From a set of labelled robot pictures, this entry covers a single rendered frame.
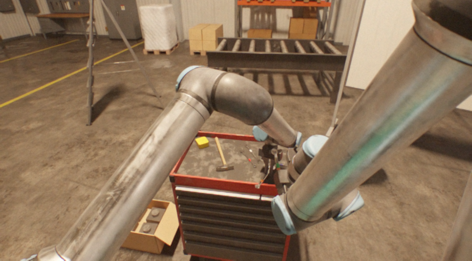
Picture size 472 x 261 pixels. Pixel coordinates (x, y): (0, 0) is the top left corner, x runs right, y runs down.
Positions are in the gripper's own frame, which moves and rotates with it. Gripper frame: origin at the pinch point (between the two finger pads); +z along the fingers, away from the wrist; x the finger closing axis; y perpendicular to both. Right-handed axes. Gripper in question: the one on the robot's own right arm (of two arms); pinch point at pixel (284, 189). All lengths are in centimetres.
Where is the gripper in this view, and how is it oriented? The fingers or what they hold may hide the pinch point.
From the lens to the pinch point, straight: 97.3
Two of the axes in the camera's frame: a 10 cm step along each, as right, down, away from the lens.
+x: 9.8, 0.4, 1.8
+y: 0.8, 7.9, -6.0
